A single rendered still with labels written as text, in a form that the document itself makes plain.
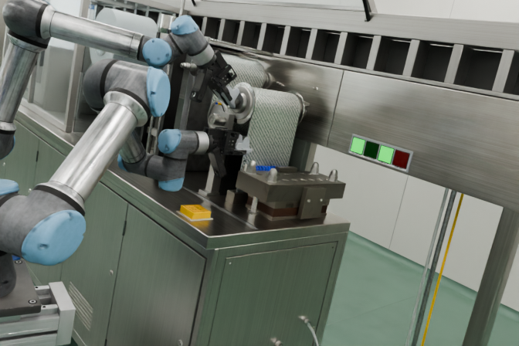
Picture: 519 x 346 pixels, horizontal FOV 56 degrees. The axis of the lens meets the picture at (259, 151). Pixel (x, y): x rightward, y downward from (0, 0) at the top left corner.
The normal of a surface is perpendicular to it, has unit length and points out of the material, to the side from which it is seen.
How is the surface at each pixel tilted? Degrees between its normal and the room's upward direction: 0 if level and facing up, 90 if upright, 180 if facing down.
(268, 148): 90
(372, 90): 90
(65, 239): 95
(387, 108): 90
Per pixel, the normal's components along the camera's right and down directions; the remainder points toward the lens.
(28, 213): -0.05, -0.62
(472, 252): -0.73, -0.04
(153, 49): 0.09, 0.19
